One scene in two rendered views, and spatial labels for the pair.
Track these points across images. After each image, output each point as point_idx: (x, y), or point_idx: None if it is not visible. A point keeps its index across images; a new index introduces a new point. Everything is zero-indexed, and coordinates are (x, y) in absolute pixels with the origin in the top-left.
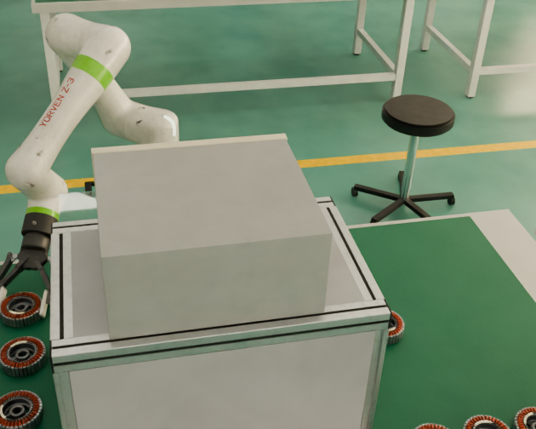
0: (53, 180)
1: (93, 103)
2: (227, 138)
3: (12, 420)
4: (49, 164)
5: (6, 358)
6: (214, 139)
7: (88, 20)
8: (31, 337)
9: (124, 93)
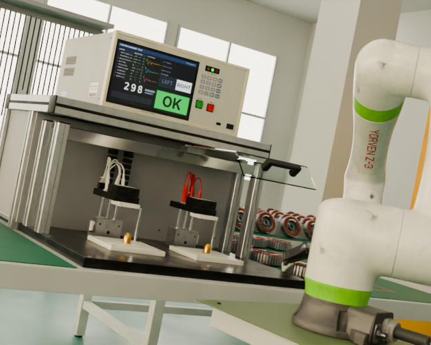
0: (345, 191)
1: (354, 120)
2: (160, 42)
3: (232, 241)
4: (347, 169)
5: (271, 252)
6: (170, 45)
7: None
8: (269, 255)
9: (430, 194)
